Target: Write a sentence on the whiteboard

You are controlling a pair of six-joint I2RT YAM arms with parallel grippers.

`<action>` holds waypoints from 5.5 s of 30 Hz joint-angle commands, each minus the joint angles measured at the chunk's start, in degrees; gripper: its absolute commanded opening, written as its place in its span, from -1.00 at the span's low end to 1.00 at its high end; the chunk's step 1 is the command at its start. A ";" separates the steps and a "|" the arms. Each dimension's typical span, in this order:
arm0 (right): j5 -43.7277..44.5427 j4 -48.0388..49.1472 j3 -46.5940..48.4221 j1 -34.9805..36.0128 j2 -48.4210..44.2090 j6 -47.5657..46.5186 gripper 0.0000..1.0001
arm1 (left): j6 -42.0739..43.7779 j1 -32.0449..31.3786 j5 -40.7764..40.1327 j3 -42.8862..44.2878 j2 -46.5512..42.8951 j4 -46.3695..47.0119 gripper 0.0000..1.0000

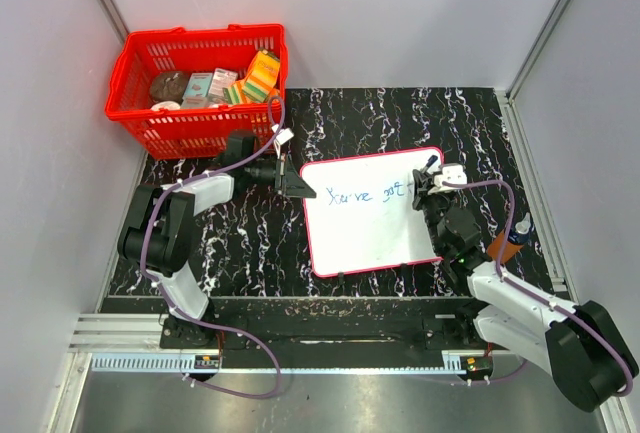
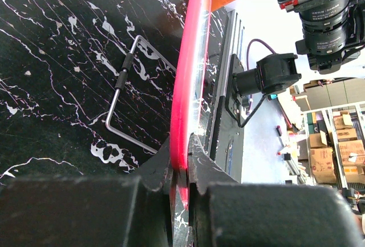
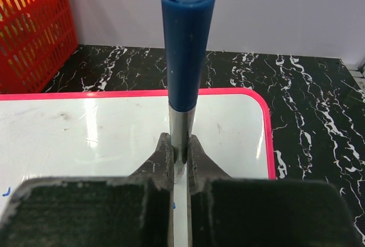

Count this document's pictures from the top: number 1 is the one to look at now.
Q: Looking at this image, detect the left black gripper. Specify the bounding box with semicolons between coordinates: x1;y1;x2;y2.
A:
246;155;316;200

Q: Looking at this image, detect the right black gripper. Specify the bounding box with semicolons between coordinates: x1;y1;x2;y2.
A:
412;170;453;255

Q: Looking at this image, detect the blue capped whiteboard marker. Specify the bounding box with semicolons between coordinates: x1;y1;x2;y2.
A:
422;155;439;173

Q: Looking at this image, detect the pink framed whiteboard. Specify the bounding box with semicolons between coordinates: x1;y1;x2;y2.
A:
300;147;444;278

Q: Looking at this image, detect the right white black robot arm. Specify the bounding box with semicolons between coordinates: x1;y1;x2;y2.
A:
412;164;639;412

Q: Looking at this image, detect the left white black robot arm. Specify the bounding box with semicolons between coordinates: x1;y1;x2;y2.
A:
117;126;317;349

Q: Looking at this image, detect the green yellow sponge pack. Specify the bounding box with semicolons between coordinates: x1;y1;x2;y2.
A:
222;80;280;105

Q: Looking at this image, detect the orange spray bottle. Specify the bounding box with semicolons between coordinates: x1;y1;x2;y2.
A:
487;213;533;265

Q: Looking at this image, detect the red plastic shopping basket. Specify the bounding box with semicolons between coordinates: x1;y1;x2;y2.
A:
105;23;288;160

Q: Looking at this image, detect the orange yellow sponge pack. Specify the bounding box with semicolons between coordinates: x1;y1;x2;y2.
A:
244;49;280;95

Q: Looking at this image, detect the pink white snack box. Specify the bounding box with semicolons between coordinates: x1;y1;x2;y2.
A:
207;68;238;104

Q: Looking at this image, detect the light blue snack box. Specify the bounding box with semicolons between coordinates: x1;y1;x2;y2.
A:
181;72;212;109

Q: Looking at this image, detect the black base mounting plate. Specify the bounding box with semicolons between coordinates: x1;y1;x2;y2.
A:
160;297;487;370

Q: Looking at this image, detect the white round lid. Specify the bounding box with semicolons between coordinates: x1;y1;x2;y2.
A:
151;101;181;112

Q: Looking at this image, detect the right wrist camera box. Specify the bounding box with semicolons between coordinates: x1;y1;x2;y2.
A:
429;163;467;194

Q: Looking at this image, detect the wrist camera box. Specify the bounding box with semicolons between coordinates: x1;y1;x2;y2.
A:
429;163;467;194
272;125;294;156

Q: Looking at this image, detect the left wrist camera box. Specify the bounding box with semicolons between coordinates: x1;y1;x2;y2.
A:
272;125;294;156

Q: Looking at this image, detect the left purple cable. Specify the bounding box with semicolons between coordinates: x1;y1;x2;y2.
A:
139;96;296;324

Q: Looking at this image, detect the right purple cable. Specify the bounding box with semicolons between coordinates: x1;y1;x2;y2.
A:
442;180;635;398

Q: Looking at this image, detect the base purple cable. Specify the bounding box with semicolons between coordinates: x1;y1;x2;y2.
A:
172;330;282;402

